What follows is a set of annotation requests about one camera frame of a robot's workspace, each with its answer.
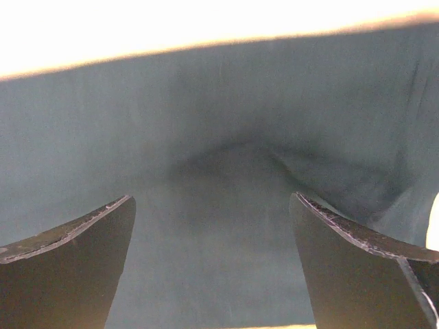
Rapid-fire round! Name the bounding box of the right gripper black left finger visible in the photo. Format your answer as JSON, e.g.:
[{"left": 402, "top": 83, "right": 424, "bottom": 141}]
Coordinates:
[{"left": 1, "top": 195, "right": 137, "bottom": 328}]

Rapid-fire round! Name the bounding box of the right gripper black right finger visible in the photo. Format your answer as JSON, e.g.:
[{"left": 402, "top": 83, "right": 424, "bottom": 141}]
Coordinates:
[{"left": 289, "top": 193, "right": 438, "bottom": 329}]

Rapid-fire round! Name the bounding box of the black t shirt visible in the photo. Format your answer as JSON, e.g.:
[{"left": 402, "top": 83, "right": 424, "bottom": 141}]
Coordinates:
[{"left": 1, "top": 23, "right": 438, "bottom": 328}]

